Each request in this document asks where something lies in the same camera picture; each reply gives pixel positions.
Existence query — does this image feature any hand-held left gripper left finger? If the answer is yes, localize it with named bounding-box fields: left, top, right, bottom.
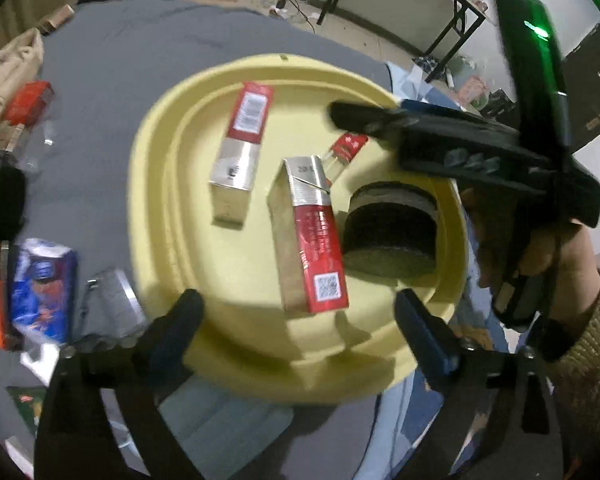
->
left=32, top=287, right=206, bottom=480

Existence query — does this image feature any silver metal box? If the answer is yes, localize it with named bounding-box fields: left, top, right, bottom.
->
left=82, top=267, right=148, bottom=346

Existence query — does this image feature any blue patterned blanket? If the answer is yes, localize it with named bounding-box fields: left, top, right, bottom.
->
left=157, top=62, right=486, bottom=480

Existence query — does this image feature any person's right hand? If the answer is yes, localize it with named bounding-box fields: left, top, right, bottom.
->
left=462, top=187, right=600, bottom=326

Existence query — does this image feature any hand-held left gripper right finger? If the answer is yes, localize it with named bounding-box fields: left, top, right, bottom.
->
left=394, top=287, right=568, bottom=480

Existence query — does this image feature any black round sponge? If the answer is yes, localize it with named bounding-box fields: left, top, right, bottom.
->
left=341, top=181, right=441, bottom=277

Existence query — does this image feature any red flat box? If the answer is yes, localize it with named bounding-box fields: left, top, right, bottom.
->
left=5, top=81, right=55, bottom=128

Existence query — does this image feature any yellow plastic basin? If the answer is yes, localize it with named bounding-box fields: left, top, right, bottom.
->
left=127, top=52, right=470, bottom=406

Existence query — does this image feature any green packet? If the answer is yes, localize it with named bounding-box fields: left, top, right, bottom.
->
left=7, top=385, right=48, bottom=436

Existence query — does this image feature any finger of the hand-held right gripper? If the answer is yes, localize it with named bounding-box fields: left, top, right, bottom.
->
left=399, top=98, right=522, bottom=137
left=327, top=101, right=552, bottom=192

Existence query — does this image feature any person's right forearm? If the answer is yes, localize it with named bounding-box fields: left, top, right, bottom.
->
left=545, top=267, right=600, bottom=441

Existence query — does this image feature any red cigarette box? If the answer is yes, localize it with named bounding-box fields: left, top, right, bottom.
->
left=267, top=156, right=351, bottom=317
left=322, top=132, right=370, bottom=183
left=207, top=81, right=275, bottom=231

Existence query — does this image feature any black cylinder case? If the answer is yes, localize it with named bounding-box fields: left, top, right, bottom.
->
left=0, top=165, right=27, bottom=241

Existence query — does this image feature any small brown box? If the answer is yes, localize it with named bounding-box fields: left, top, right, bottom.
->
left=39, top=4, right=76, bottom=36

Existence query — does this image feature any black folding table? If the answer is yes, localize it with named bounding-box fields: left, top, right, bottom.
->
left=317, top=0, right=486, bottom=82

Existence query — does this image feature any beige cloth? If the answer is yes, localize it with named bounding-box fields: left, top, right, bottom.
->
left=0, top=27, right=46, bottom=161

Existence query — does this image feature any blue snack packet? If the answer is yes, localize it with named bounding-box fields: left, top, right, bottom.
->
left=11, top=237, right=78, bottom=346

